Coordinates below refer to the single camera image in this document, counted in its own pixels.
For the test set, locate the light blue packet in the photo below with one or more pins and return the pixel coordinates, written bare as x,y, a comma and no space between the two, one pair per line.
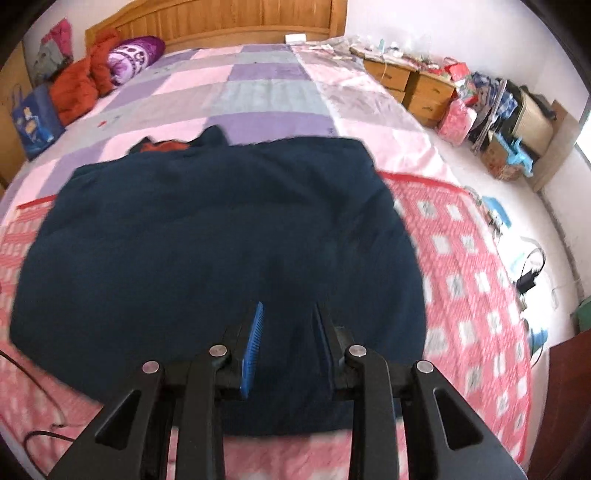
496,207

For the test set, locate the pink floral bag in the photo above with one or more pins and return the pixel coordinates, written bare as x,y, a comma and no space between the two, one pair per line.
455,122

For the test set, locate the dark brown wooden cabinet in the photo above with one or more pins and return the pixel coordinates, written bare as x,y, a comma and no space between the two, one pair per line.
568,406

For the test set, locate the wooden headboard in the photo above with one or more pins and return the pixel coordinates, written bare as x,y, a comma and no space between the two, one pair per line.
231,18

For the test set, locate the light blue plastic bag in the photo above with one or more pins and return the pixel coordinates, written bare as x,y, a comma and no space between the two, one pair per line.
519,159

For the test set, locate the cardboard box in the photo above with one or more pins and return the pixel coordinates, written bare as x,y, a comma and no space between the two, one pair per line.
494,159

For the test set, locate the purple floral blanket roll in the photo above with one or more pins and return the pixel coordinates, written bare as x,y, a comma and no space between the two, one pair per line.
134,57

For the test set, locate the wooden wardrobe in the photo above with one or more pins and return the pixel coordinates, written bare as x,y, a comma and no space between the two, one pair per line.
14,69

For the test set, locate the red checkered mat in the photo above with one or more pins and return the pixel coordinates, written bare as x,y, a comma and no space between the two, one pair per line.
461,277

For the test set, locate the orange padded jacket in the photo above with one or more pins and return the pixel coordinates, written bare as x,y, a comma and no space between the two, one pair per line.
78,87

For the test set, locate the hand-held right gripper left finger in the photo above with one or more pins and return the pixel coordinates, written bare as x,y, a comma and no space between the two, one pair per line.
252,355

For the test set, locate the navy padded jacket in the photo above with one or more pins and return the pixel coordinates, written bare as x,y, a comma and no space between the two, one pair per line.
207,240

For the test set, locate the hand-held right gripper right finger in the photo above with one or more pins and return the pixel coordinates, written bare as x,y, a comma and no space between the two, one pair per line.
325,341

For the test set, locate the grey hanging bag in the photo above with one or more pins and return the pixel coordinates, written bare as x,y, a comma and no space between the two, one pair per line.
46,64

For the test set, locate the beige suitcase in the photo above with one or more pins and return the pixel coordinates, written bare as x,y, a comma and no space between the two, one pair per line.
533,117

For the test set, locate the pink hanging garment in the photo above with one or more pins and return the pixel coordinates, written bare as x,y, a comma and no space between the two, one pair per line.
62,37

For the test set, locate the blue tote bag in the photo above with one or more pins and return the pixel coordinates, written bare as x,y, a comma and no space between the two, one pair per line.
34,124

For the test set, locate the wooden nightstand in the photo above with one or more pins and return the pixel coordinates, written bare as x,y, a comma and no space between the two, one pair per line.
429,101
392,76

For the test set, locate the blue plaid cloth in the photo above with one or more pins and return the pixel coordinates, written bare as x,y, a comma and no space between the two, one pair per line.
485,87

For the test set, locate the flat cardboard sheet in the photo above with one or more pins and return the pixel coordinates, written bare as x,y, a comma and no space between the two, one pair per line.
561,152

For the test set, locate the black charger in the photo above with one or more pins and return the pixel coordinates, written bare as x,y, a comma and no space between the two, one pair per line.
526,279

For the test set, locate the white wall socket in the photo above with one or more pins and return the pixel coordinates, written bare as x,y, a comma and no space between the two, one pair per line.
296,38

